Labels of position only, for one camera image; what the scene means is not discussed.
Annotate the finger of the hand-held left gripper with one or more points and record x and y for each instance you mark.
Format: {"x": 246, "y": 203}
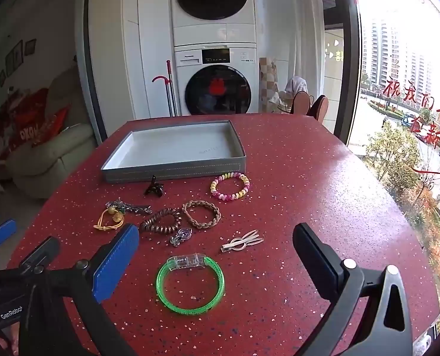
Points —
{"x": 42, "y": 250}
{"x": 1, "y": 233}

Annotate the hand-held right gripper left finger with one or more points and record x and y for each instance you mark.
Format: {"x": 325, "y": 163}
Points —
{"x": 116, "y": 263}

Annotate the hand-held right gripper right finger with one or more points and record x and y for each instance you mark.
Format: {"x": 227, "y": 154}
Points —
{"x": 312, "y": 256}

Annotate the ornate silver hair clip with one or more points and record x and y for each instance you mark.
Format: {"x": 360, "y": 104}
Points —
{"x": 131, "y": 206}

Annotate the silver heart pendant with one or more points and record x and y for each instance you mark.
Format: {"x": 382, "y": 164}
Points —
{"x": 184, "y": 233}

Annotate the silver rabbit hair clip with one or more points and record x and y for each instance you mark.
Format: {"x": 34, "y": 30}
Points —
{"x": 238, "y": 243}

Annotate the black hair claw clip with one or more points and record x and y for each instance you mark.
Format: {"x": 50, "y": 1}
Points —
{"x": 154, "y": 189}

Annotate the grey shallow tray box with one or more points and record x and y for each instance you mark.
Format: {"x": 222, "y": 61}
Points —
{"x": 175, "y": 148}

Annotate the cream sofa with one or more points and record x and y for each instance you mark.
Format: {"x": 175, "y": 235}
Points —
{"x": 49, "y": 155}

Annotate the red cushions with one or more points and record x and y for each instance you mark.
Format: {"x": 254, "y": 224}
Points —
{"x": 30, "y": 118}

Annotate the white cloth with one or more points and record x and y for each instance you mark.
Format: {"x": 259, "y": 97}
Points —
{"x": 296, "y": 85}

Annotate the white tall cabinet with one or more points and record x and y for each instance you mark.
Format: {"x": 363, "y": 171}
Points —
{"x": 131, "y": 44}

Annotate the wall picture frames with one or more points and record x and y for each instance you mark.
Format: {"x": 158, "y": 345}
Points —
{"x": 14, "y": 59}

